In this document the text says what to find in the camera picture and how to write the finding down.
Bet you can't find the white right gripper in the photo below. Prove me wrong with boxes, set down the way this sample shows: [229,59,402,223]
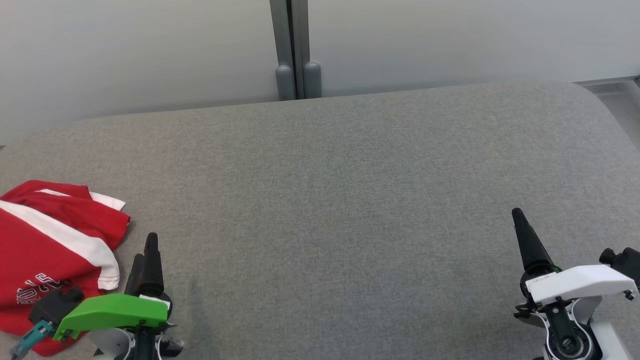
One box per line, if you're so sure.
[511,207,639,360]

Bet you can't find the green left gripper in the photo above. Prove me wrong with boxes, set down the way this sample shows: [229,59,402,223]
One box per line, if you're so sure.
[52,232,185,360]

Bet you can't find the red basketball shorts white hem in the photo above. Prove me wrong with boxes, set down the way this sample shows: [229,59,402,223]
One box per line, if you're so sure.
[0,180,131,357]

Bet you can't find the black cable with teal plug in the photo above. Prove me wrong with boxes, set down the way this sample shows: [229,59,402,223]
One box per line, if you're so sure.
[10,320,55,360]

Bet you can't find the grey wall base rail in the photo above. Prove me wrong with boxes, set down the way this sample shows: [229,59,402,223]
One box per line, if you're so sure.
[572,75,640,88]

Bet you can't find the grey metal partition post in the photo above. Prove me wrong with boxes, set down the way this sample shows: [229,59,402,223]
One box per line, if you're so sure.
[269,0,322,101]

